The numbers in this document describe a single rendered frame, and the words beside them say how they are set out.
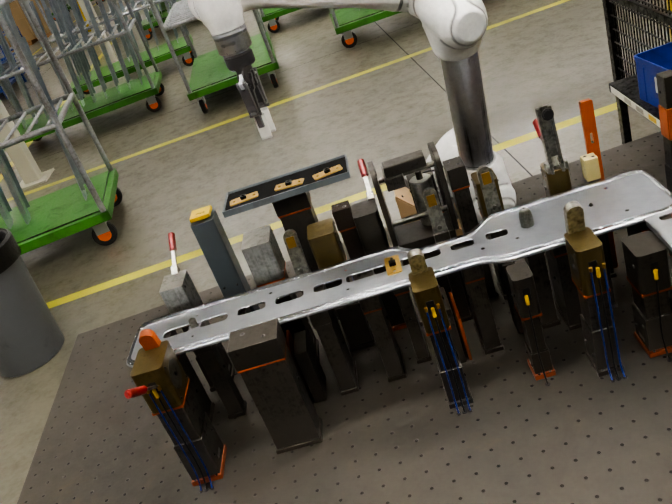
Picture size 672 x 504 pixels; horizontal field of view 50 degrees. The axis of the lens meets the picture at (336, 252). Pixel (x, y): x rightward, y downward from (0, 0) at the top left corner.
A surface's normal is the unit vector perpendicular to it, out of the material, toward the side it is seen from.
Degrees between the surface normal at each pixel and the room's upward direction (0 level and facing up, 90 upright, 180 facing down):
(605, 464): 0
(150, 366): 0
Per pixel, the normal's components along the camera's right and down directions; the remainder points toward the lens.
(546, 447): -0.31, -0.83
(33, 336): 0.76, 0.13
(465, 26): 0.30, 0.52
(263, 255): 0.04, 0.47
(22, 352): 0.44, 0.36
